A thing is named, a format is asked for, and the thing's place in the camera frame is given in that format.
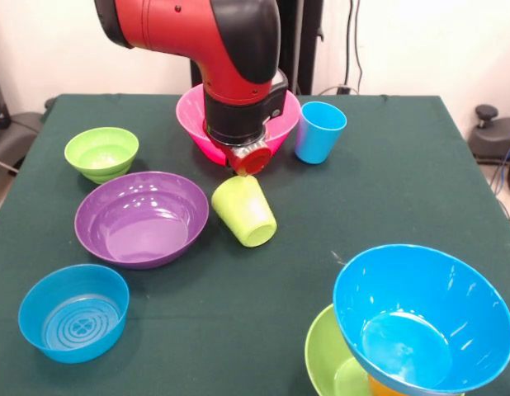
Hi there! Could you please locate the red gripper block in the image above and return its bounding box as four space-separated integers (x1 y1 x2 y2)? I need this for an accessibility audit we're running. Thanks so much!
224 144 273 178

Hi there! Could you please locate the green plastic cup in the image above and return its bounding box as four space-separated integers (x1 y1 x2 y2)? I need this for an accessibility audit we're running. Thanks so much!
210 176 278 248

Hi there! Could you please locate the large blue plastic bowl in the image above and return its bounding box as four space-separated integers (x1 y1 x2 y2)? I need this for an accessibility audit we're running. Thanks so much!
332 243 510 395

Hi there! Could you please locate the orange plastic cup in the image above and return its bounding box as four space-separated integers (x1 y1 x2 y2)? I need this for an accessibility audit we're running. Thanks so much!
367 372 411 396

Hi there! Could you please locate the blue plastic cup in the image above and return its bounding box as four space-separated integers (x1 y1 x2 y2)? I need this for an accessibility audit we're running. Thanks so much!
295 101 348 165

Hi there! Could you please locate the pink plastic bowl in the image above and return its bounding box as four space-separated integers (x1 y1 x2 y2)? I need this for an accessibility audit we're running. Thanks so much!
175 84 302 166

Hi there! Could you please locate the purple plastic bowl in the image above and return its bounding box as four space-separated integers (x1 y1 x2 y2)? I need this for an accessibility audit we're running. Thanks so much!
73 171 210 270

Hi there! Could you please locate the small green ribbed bowl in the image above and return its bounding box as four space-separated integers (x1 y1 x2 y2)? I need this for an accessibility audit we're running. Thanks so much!
64 126 140 185

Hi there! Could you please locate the dark green tablecloth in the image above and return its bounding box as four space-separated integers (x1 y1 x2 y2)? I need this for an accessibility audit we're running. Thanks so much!
0 93 510 396

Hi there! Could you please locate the large green plastic bowl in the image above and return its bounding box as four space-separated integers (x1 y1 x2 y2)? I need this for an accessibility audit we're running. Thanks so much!
304 304 374 396

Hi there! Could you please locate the small blue patterned bowl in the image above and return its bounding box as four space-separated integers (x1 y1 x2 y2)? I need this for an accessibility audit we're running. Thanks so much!
17 263 130 365

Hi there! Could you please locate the black wall cable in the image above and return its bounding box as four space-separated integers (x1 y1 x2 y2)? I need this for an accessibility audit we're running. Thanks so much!
344 0 366 92

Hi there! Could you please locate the grey pedestal foot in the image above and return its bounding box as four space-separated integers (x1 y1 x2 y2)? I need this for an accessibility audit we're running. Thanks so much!
0 111 45 174
468 104 510 166

